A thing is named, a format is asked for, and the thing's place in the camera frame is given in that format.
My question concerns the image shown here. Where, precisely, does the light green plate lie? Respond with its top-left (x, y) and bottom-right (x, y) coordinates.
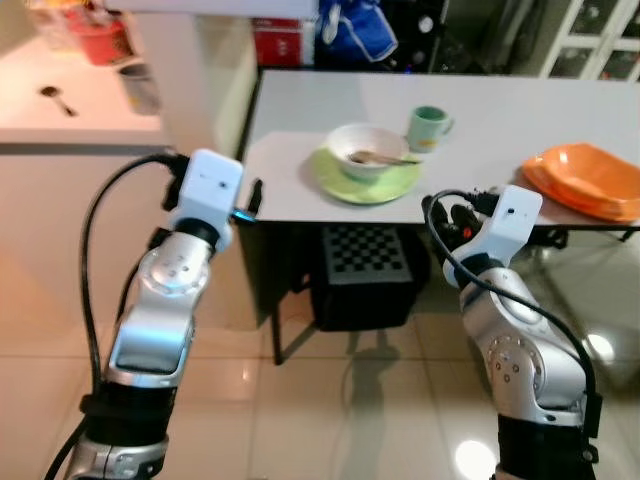
top-left (308, 145), bottom-right (423, 206)

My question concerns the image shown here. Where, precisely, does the pale green mug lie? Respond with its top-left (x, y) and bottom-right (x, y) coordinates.
top-left (405, 105), bottom-right (456, 154)

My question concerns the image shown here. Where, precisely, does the orange plate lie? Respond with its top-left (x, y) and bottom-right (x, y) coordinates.
top-left (520, 160), bottom-right (640, 224)

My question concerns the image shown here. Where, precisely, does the white bowl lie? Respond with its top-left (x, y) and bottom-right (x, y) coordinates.
top-left (327, 123), bottom-right (411, 182)

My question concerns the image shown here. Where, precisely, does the black crate with checkerboard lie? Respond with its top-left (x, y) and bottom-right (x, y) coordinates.
top-left (308, 225), bottom-right (433, 332)

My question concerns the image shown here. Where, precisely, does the white table with black legs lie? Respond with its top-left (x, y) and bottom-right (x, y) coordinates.
top-left (240, 68), bottom-right (640, 366)

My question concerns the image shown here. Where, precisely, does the orange bowl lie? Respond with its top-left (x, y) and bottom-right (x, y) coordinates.
top-left (533, 143), bottom-right (640, 208)

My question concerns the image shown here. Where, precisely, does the red box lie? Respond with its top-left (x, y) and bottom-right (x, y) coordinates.
top-left (252, 18), bottom-right (307, 69)

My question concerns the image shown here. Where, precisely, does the clear glass tumbler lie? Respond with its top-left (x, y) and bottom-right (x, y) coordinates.
top-left (118, 62), bottom-right (162, 117)

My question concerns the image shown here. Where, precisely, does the blue bag with white trim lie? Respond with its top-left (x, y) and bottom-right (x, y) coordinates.
top-left (317, 0), bottom-right (400, 62)

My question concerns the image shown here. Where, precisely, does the red container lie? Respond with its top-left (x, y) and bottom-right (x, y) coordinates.
top-left (58, 8), bottom-right (137, 67)

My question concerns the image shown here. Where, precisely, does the white cabinet with glass doors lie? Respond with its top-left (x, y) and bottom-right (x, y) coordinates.
top-left (543, 0), bottom-right (640, 82)

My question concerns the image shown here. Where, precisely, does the dark metal spoon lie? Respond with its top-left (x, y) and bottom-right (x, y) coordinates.
top-left (39, 85), bottom-right (79, 118)

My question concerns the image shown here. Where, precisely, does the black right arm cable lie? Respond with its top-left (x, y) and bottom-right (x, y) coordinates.
top-left (423, 189), bottom-right (599, 401)

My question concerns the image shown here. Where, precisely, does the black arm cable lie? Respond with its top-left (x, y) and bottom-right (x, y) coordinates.
top-left (78, 150), bottom-right (193, 396)
top-left (423, 189), bottom-right (599, 401)

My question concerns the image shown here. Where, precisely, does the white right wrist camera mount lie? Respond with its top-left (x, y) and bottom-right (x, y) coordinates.
top-left (470, 185), bottom-right (544, 264)

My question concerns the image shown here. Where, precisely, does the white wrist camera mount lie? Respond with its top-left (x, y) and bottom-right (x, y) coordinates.
top-left (470, 185), bottom-right (544, 264)
top-left (165, 149), bottom-right (246, 248)

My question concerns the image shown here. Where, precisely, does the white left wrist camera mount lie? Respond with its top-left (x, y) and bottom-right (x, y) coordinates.
top-left (165, 149), bottom-right (246, 248)

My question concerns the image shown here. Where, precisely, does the metal spoon with long handle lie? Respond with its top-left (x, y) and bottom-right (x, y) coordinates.
top-left (348, 150), bottom-right (422, 167)

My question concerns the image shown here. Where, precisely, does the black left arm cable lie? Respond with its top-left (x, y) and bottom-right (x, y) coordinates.
top-left (78, 150), bottom-right (193, 396)

